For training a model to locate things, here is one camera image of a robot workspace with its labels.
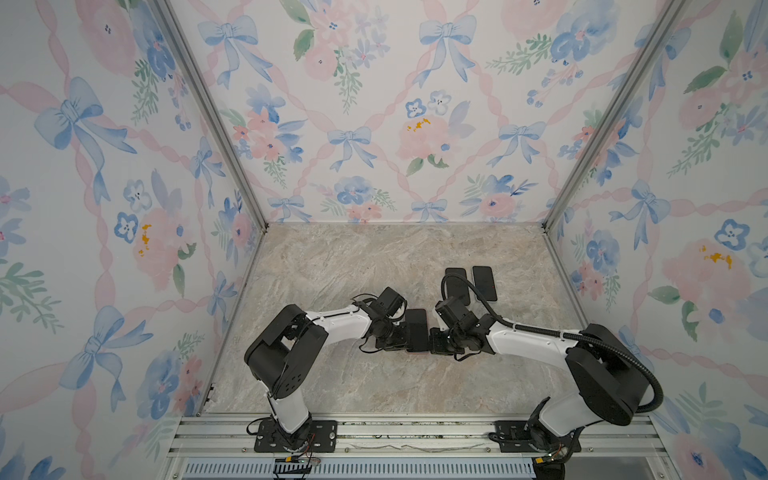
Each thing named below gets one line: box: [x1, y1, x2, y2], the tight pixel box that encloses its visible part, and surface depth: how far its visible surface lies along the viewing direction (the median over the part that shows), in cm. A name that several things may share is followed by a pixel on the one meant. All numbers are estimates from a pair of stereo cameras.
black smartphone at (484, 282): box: [472, 266, 498, 301], surface depth 106 cm
